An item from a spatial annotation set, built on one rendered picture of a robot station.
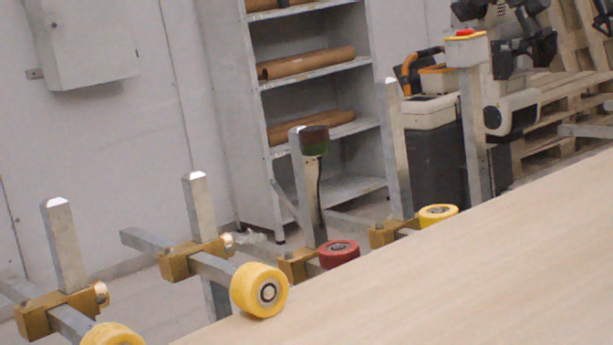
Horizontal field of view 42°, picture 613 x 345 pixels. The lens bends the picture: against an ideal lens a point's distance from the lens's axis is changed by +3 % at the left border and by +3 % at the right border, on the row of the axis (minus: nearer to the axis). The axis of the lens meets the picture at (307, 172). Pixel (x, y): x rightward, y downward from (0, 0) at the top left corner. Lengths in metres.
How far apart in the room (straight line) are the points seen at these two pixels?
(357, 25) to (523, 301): 3.63
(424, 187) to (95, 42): 1.72
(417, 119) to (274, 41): 1.56
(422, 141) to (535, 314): 2.28
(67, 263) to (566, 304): 0.77
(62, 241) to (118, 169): 2.94
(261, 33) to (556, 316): 3.68
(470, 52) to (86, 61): 2.43
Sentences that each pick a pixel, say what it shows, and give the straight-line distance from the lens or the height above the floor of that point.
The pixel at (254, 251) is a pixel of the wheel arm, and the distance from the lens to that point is 1.72.
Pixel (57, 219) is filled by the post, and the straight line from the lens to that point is 1.31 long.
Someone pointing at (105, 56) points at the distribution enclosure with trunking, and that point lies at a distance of 3.94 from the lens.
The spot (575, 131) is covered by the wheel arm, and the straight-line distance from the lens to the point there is 2.59.
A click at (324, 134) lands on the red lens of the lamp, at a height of 1.11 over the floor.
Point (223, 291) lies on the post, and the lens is 1.47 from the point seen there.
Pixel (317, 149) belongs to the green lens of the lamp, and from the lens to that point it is 1.48.
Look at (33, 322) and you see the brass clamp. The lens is 1.32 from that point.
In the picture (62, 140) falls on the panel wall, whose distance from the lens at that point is 4.12.
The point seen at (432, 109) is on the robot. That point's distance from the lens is 3.36.
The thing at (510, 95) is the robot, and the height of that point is 0.81.
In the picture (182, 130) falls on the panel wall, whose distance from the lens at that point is 4.39.
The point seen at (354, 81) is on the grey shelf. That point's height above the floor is 0.74.
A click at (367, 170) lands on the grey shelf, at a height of 0.17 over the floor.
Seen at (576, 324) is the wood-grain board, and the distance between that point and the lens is 1.14.
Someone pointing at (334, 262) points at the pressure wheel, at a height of 0.89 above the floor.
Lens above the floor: 1.41
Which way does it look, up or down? 14 degrees down
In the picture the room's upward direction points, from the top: 9 degrees counter-clockwise
